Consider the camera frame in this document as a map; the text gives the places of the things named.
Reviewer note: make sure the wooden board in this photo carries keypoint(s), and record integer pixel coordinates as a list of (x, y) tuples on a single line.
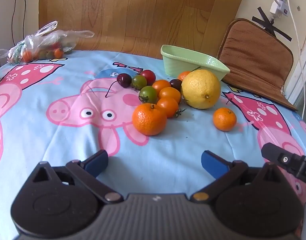
[(143, 17)]

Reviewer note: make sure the printed cartoon pig blanket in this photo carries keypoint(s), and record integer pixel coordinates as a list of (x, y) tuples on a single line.
[(55, 130)]

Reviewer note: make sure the large yellow lemon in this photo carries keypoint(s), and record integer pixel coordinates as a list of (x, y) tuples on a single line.
[(201, 89)]

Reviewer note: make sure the dark purple tomato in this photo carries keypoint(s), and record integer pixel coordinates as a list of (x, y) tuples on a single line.
[(176, 84)]

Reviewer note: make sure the orange cherry tomato with stem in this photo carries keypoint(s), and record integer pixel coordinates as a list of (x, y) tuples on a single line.
[(168, 106)]

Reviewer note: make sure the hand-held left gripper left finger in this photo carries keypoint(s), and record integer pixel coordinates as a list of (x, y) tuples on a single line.
[(96, 163)]

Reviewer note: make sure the brown seat cushion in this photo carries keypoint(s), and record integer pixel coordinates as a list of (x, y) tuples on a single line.
[(255, 57)]

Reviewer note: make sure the red cherry tomato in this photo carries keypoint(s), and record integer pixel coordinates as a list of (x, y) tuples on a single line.
[(148, 77)]

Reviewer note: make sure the plastic bag of tomatoes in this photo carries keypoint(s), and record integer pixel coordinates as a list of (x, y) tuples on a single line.
[(43, 46)]

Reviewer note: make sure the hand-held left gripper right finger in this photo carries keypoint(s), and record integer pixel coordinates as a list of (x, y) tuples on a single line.
[(213, 165)]

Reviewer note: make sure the dark cherry with stem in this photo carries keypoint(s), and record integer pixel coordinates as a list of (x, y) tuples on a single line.
[(124, 80)]

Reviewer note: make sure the large mandarin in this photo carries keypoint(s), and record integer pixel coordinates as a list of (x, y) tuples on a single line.
[(149, 119)]

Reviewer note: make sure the white framed glass door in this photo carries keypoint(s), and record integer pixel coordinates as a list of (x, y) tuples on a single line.
[(301, 75)]

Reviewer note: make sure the light green plastic bowl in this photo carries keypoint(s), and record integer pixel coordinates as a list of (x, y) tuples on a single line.
[(190, 61)]

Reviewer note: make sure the small mandarin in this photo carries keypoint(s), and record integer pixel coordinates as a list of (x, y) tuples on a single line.
[(224, 119)]

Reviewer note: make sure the green cherry tomato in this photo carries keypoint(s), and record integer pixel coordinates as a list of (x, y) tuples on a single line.
[(148, 94), (139, 82)]

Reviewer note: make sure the black tape cross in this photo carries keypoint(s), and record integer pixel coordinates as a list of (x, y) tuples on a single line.
[(271, 25)]

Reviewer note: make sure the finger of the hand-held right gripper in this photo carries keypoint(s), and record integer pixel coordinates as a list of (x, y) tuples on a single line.
[(284, 158)]

